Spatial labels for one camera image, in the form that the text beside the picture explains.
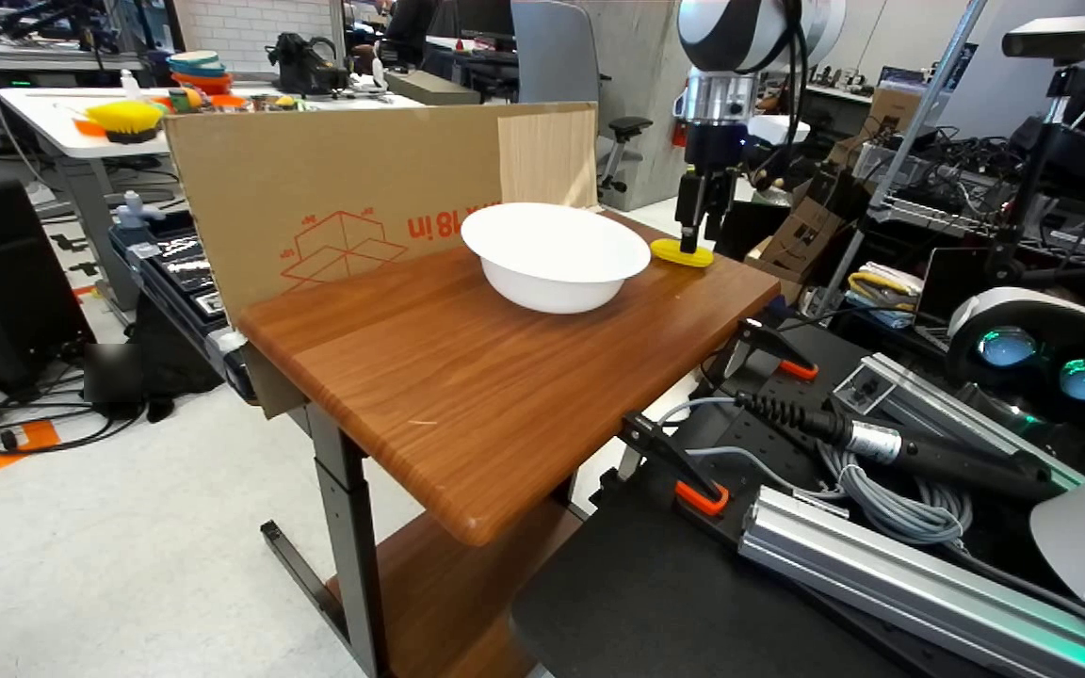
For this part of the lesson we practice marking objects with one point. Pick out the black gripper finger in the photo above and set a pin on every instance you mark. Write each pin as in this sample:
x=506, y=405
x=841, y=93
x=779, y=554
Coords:
x=708, y=230
x=685, y=238

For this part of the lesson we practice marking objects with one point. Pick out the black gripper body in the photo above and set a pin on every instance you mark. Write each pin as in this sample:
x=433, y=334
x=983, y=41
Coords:
x=712, y=151

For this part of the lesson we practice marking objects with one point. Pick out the yellow toy corn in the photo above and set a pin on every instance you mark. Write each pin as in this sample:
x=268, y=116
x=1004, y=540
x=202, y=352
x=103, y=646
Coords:
x=670, y=249

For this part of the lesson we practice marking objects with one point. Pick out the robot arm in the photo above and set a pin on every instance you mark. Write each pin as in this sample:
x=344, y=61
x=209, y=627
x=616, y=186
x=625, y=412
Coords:
x=727, y=44

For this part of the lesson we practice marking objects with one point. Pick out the white bowl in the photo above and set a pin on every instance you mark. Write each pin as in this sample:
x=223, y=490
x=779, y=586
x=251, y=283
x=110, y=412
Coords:
x=553, y=259

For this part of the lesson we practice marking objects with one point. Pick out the black orange clamp rear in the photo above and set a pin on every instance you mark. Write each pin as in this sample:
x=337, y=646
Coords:
x=767, y=347

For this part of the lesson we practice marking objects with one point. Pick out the black orange clamp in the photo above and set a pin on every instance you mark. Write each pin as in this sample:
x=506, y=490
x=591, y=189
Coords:
x=767, y=347
x=690, y=489

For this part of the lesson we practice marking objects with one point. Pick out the black orange clamp front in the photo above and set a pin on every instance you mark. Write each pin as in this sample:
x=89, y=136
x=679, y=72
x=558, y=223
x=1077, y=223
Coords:
x=690, y=489

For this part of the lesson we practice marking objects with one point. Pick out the brown wooden table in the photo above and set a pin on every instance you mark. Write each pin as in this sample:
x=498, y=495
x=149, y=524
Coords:
x=444, y=420

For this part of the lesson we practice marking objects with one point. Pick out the white vr headset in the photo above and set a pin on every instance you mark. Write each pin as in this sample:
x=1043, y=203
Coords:
x=1022, y=342

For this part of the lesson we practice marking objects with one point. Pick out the large cardboard box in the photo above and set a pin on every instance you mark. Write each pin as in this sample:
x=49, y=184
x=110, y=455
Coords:
x=444, y=169

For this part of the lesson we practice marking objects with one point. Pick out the white work desk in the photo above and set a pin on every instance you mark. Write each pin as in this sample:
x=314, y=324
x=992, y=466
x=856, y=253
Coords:
x=75, y=136

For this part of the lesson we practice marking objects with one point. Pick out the aluminium rail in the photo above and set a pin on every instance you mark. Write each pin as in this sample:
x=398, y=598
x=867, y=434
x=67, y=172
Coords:
x=909, y=589

